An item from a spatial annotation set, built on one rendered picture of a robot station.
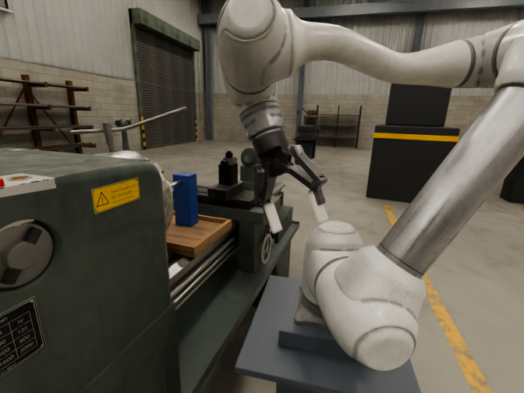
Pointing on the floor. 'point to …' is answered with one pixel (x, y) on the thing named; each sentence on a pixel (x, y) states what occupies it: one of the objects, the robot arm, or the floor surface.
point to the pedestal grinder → (124, 132)
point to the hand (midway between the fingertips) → (297, 222)
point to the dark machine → (410, 142)
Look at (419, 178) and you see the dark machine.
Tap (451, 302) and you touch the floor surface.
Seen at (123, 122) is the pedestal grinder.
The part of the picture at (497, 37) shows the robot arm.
